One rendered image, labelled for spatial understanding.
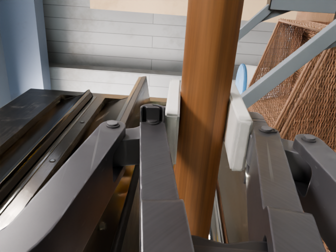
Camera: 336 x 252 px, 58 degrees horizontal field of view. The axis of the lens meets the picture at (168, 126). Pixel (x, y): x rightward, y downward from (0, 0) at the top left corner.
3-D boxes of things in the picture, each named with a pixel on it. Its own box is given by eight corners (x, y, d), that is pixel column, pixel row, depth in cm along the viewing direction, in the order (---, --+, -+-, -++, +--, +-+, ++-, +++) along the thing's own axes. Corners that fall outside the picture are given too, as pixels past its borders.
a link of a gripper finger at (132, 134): (160, 171, 14) (98, 167, 14) (166, 128, 19) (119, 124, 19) (162, 143, 14) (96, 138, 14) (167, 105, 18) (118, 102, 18)
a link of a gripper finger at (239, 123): (238, 119, 15) (253, 120, 15) (224, 81, 21) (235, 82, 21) (229, 171, 16) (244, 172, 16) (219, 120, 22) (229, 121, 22)
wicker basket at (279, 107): (331, 158, 121) (262, 152, 122) (287, 109, 173) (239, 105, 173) (371, 31, 102) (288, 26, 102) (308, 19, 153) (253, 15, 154)
